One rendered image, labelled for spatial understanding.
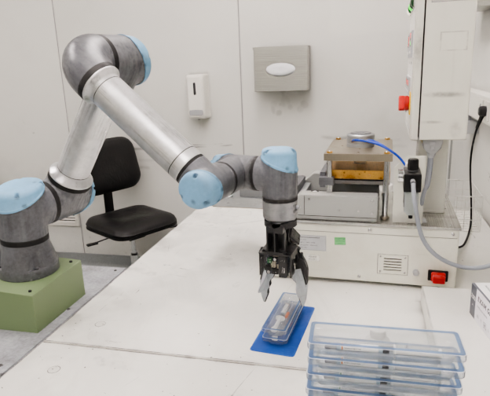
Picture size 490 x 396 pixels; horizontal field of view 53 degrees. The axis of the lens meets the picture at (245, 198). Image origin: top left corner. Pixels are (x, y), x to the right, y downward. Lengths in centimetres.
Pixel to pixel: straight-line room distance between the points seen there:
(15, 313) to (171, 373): 44
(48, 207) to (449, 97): 102
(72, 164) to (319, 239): 68
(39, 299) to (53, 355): 16
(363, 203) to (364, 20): 172
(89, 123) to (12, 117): 251
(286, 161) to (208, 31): 213
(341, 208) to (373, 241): 12
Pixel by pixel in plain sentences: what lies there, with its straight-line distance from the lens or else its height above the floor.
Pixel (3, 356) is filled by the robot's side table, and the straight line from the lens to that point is 126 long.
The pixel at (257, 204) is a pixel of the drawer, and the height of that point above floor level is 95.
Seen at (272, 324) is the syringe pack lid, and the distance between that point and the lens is 112.
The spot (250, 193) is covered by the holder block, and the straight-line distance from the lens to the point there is 146.
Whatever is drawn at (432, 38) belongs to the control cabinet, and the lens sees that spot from 130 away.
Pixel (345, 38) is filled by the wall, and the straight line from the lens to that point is 293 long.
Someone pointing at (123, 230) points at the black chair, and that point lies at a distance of 284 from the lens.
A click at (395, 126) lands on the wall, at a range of 295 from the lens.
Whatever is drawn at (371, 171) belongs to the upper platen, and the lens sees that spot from 139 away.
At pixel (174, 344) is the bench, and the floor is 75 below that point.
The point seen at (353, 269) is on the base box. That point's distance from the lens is 140.
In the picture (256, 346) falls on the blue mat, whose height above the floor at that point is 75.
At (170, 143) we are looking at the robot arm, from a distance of 97.
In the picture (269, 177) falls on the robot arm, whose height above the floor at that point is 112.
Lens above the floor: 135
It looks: 15 degrees down
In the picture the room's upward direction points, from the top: 2 degrees counter-clockwise
